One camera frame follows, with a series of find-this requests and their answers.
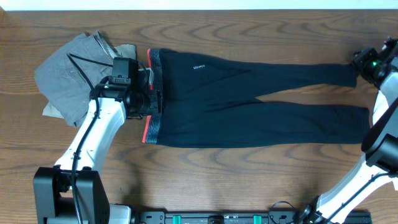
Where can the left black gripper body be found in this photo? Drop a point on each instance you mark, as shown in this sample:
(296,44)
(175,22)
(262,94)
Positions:
(147,102)

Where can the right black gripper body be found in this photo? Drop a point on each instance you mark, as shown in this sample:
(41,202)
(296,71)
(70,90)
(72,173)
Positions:
(368,65)

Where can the black leggings with orange waistband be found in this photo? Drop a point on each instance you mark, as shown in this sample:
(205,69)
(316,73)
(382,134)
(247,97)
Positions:
(211,102)

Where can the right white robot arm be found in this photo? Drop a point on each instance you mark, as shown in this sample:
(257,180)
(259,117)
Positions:
(377,165)

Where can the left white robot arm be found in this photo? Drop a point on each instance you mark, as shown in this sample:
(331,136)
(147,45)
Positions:
(72,191)

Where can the beige folded cloth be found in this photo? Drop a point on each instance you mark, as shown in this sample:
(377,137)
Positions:
(124,50)

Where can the folded grey trousers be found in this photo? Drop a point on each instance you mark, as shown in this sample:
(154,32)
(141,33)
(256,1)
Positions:
(66,77)

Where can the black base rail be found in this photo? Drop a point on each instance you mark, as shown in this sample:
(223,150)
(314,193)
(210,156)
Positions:
(275,215)

